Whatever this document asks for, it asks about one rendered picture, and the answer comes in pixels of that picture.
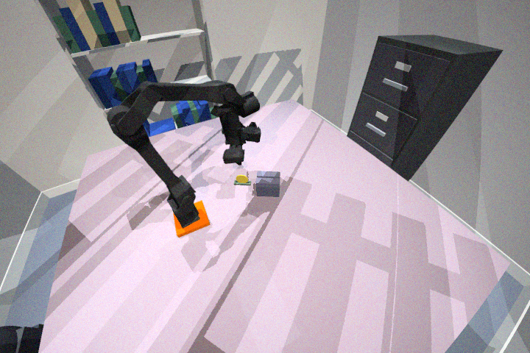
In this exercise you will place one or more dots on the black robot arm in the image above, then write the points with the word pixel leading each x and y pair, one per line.
pixel 126 121

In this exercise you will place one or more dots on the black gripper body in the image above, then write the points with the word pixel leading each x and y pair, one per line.
pixel 235 153

